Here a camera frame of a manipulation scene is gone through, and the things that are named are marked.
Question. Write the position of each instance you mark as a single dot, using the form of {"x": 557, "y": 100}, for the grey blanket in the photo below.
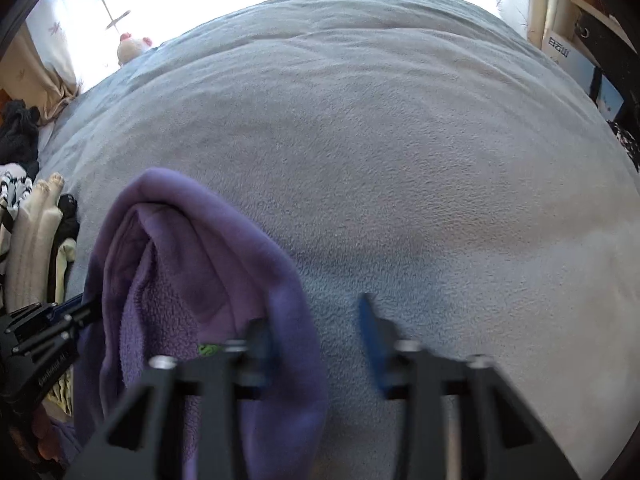
{"x": 380, "y": 160}

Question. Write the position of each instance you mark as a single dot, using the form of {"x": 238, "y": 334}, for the white plush toy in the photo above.
{"x": 132, "y": 49}

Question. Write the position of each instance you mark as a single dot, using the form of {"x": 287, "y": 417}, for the person's left hand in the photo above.
{"x": 46, "y": 432}

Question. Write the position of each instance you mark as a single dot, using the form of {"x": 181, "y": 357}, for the beige curtain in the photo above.
{"x": 547, "y": 0}
{"x": 35, "y": 80}

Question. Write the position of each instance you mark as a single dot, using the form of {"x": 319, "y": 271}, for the wooden bookshelf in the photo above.
{"x": 607, "y": 20}

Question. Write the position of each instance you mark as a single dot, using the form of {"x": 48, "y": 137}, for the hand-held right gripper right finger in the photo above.
{"x": 372, "y": 340}

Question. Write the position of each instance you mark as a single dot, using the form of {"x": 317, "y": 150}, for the black floral garment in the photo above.
{"x": 626, "y": 142}

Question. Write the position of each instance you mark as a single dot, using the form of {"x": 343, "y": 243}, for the white box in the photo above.
{"x": 557, "y": 42}

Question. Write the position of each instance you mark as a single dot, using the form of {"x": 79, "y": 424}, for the black clothes pile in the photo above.
{"x": 20, "y": 130}

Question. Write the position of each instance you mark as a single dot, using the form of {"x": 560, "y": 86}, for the black white patterned garment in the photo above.
{"x": 12, "y": 210}

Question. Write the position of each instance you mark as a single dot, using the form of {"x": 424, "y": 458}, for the pale yellow garment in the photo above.
{"x": 62, "y": 270}

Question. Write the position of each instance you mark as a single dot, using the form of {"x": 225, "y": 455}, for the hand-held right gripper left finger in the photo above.
{"x": 264, "y": 355}

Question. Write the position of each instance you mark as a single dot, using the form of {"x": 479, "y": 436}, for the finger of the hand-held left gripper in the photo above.
{"x": 82, "y": 317}
{"x": 67, "y": 305}

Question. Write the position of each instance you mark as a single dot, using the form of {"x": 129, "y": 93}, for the purple hoodie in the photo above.
{"x": 210, "y": 260}

